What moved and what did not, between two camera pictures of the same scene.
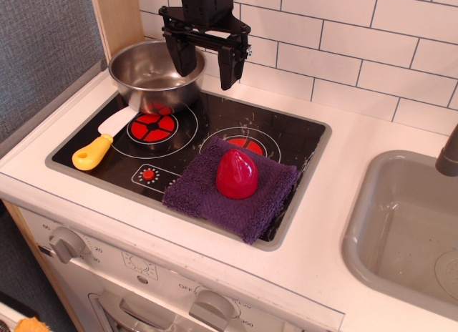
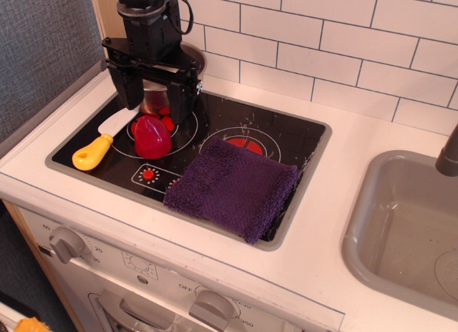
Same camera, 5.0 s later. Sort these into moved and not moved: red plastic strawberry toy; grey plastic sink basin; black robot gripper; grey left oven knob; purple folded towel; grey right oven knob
Moved: red plastic strawberry toy; black robot gripper
Not moved: grey plastic sink basin; grey right oven knob; grey left oven knob; purple folded towel
